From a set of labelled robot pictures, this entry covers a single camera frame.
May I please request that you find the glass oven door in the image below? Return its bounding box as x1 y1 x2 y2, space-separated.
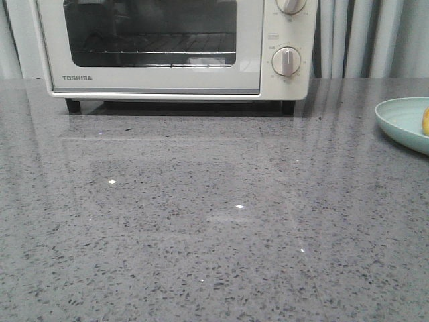
34 1 264 94

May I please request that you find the grey curtain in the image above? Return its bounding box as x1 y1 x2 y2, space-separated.
312 0 428 79

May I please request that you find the metal wire oven rack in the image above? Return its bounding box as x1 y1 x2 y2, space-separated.
72 32 236 54

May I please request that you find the lower oven control knob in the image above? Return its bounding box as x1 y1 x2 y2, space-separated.
271 47 301 77

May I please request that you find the white Toshiba toaster oven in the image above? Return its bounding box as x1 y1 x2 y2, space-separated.
4 0 318 113

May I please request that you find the light green plate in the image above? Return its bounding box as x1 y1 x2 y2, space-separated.
375 97 428 155

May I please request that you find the golden croissant bread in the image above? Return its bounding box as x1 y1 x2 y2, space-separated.
422 107 429 136

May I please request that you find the upper oven control knob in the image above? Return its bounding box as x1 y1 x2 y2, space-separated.
276 0 306 15

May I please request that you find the oven control knob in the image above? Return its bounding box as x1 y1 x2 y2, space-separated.
276 0 306 15
271 47 301 77

